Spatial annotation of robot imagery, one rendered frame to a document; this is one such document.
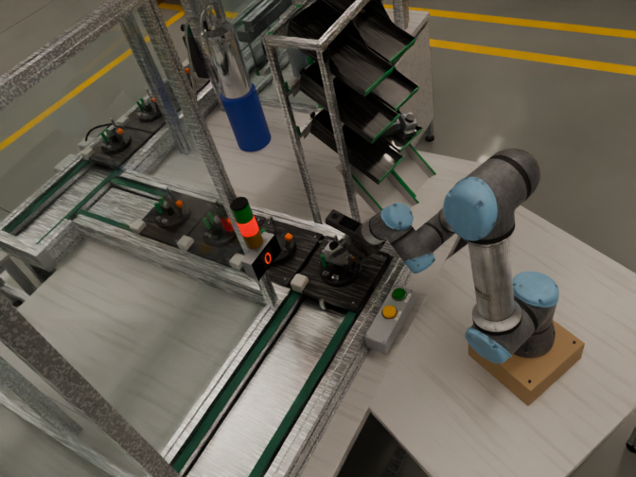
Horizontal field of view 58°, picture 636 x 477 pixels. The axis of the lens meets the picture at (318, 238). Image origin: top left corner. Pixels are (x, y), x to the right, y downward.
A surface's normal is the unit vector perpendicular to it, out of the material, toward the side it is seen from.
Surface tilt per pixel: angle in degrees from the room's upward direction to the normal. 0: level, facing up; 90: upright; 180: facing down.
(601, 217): 0
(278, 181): 0
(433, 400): 0
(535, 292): 9
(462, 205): 83
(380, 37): 25
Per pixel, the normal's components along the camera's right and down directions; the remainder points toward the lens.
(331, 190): -0.19, -0.67
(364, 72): 0.14, -0.45
